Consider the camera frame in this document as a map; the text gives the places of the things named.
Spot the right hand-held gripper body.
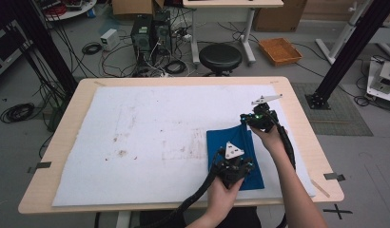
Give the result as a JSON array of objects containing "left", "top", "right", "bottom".
[{"left": 246, "top": 93, "right": 283, "bottom": 133}]

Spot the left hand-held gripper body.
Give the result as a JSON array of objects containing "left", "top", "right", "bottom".
[{"left": 216, "top": 141, "right": 248, "bottom": 190}]

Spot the blue t-shirt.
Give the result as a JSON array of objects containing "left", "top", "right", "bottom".
[{"left": 205, "top": 123, "right": 265, "bottom": 191}]

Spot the person's right hand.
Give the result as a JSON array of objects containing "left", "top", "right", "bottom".
[{"left": 250, "top": 124, "right": 289, "bottom": 156}]

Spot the person's left hand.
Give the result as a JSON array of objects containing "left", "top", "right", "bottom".
[{"left": 207, "top": 176, "right": 244, "bottom": 220}]

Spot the person's dark clothing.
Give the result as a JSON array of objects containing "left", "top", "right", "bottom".
[{"left": 139, "top": 206, "right": 263, "bottom": 228}]

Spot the black round stool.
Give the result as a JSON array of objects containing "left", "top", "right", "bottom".
[{"left": 198, "top": 43, "right": 244, "bottom": 77}]

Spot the orange tray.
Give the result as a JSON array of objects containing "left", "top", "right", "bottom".
[{"left": 258, "top": 37, "right": 303, "bottom": 67}]

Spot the thin wooden stick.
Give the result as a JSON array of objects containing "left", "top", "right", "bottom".
[{"left": 310, "top": 179, "right": 331, "bottom": 200}]

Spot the green cutting mat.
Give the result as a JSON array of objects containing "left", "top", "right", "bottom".
[{"left": 291, "top": 82, "right": 374, "bottom": 138}]

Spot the white foam mat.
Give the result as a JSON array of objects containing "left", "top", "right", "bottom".
[{"left": 51, "top": 84, "right": 317, "bottom": 207}]

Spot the black tape strip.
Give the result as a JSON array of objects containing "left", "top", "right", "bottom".
[
  {"left": 27, "top": 161, "right": 53, "bottom": 175},
  {"left": 322, "top": 172, "right": 346, "bottom": 182}
]

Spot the black tape cross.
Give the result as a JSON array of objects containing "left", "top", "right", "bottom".
[{"left": 322, "top": 203, "right": 354, "bottom": 220}]

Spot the large cardboard box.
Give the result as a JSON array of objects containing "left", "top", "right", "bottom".
[{"left": 253, "top": 0, "right": 308, "bottom": 32}]

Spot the white desk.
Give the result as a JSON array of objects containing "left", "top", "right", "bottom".
[{"left": 182, "top": 0, "right": 284, "bottom": 66}]

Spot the white metal stand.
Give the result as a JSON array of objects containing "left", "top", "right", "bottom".
[{"left": 315, "top": 0, "right": 375, "bottom": 66}]

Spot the black computer tower green label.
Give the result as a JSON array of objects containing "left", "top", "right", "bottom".
[{"left": 130, "top": 15, "right": 154, "bottom": 66}]

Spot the white electronic device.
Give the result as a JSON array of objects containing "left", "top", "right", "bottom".
[{"left": 367, "top": 60, "right": 390, "bottom": 105}]

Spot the white power supply box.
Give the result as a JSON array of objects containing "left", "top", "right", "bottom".
[{"left": 100, "top": 28, "right": 121, "bottom": 51}]

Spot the small cardboard box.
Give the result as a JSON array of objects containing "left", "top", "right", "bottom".
[{"left": 111, "top": 0, "right": 166, "bottom": 17}]

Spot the round white table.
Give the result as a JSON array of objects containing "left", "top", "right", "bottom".
[{"left": 40, "top": 0, "right": 98, "bottom": 22}]

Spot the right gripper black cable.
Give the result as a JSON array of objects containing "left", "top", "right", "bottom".
[{"left": 264, "top": 108, "right": 297, "bottom": 170}]

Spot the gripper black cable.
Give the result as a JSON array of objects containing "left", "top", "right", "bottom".
[
  {"left": 153, "top": 146, "right": 226, "bottom": 228},
  {"left": 264, "top": 108, "right": 297, "bottom": 170}
]

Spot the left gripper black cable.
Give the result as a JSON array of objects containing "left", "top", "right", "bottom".
[{"left": 153, "top": 146, "right": 226, "bottom": 228}]

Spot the coiled black cable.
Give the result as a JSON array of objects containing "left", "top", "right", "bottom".
[
  {"left": 81, "top": 41, "right": 103, "bottom": 56},
  {"left": 0, "top": 102, "right": 36, "bottom": 124},
  {"left": 164, "top": 59, "right": 188, "bottom": 76}
]

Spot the black metal frame post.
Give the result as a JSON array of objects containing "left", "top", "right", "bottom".
[
  {"left": 11, "top": 0, "right": 79, "bottom": 96},
  {"left": 305, "top": 0, "right": 390, "bottom": 110}
]

